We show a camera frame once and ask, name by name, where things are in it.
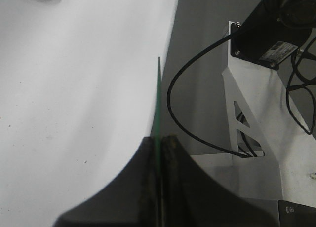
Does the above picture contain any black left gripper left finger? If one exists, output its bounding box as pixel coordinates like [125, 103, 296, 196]
[54, 137, 158, 227]

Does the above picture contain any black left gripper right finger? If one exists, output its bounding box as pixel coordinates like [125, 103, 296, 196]
[161, 136, 277, 227]

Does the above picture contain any green perforated circuit board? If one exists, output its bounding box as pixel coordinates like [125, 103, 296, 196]
[154, 56, 164, 227]

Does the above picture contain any black box with screw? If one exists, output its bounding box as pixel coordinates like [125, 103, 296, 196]
[277, 200, 316, 227]

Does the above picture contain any black cable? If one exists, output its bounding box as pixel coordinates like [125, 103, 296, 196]
[166, 24, 250, 158]

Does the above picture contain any white metal bracket stand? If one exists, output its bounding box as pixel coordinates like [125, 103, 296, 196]
[190, 21, 316, 208]

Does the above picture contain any black camera unit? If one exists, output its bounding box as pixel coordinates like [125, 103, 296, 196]
[231, 0, 316, 70]

